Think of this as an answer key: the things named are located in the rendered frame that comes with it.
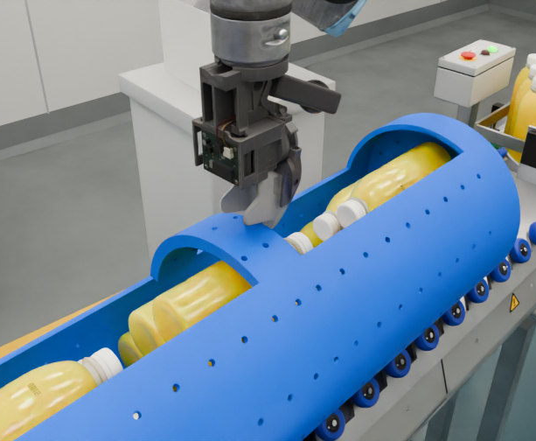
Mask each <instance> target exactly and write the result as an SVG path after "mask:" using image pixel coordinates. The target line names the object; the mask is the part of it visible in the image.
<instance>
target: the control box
mask: <svg viewBox="0 0 536 441"><path fill-rule="evenodd" d="M478 46H479V47H478ZM480 46H481V47H480ZM489 46H495V47H496V48H497V51H496V52H490V55H482V54H481V51H482V50H483V49H486V50H488V47H489ZM476 47H477V49H476ZM470 49H471V50H470ZM474 49H475V50H474ZM469 50H470V51H471V52H473V53H475V54H476V55H477V56H476V57H475V58H472V59H465V58H464V57H463V56H461V53H462V52H466V51H467V52H469ZM515 52H516V48H513V47H509V46H506V45H500V44H496V43H492V42H489V41H485V40H481V39H480V40H478V41H477V42H474V43H472V44H470V45H467V46H465V47H463V48H461V49H459V50H457V51H455V52H452V53H450V54H448V55H446V56H443V57H441V58H440V59H439V62H438V68H437V75H436V81H435V91H434V97H436V98H439V99H442V100H444V101H447V102H452V103H455V104H458V105H461V106H464V107H466V108H469V107H471V106H473V105H474V104H476V103H478V102H480V101H481V100H483V99H485V98H486V97H488V96H490V95H492V94H494V93H496V92H497V91H498V90H500V89H502V88H505V87H506V86H508V83H509V79H510V75H511V70H512V63H513V59H514V58H513V57H514V55H515Z"/></svg>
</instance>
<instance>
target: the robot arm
mask: <svg viewBox="0 0 536 441"><path fill-rule="evenodd" d="M366 1H367V0H198V1H197V2H196V3H195V4H194V6H193V7H194V8H197V9H199V10H201V11H204V12H206V13H209V14H210V26H211V42H212V52H213V53H214V62H213V63H210V64H207V65H204V66H200V67H199V78H200V92H201V106H202V116H200V117H198V118H195V119H193V120H191V125H192V136H193V149H194V161H195V166H199V165H201V164H203V165H204V169H205V170H207V171H209V172H210V173H212V174H214V175H216V176H218V177H220V178H222V179H224V180H226V181H227V182H229V183H231V184H232V186H231V187H230V189H229V190H228V191H227V192H226V193H225V194H224V195H223V197H222V198H221V200H220V209H221V211H222V212H223V213H225V214H229V213H234V212H239V211H245V210H246V211H245V213H244V215H243V222H244V224H245V225H247V226H251V225H254V224H257V223H262V224H263V225H265V226H267V227H268V228H270V229H273V228H274V227H275V226H276V224H277V223H278V222H279V220H280V219H281V217H282V216H283V214H284V213H285V211H286V209H287V207H288V205H289V203H290V202H291V201H292V199H293V198H294V195H295V193H296V190H297V188H298V186H299V184H300V181H301V177H302V162H301V152H302V148H300V147H298V137H297V131H298V128H297V127H296V126H295V124H294V122H293V121H292V115H290V114H288V113H287V110H288V109H287V107H286V106H284V105H281V104H279V103H277V102H274V101H270V100H269V99H268V96H272V97H274V98H277V99H281V100H284V101H287V102H293V103H295V104H299V105H300V107H301V108H302V109H303V110H304V111H306V112H308V113H311V114H318V113H322V111H323V112H326V113H329V114H333V115H334V114H336V113H337V110H338V105H339V103H340V100H341V94H340V93H339V92H336V91H333V90H331V89H329V87H328V86H327V85H326V84H325V83H324V82H322V81H321V80H307V81H306V80H301V79H298V78H296V77H293V76H290V75H287V74H285V73H286V72H288V70H289V52H290V33H291V12H293V13H294V14H296V15H297V16H298V17H300V18H302V19H304V20H305V21H307V22H309V23H310V24H312V25H314V26H315V27H316V28H318V30H319V31H321V32H326V33H327V34H329V35H331V36H332V37H339V36H341V35H342V34H343V33H344V32H345V31H346V29H347V28H348V27H349V25H350V24H351V23H352V21H353V20H354V18H355V17H356V16H357V15H358V13H359V12H360V10H361V9H362V8H363V6H364V5H365V3H366ZM200 131H201V138H202V151H203V152H202V153H200V154H198V134H197V133H198V132H200Z"/></svg>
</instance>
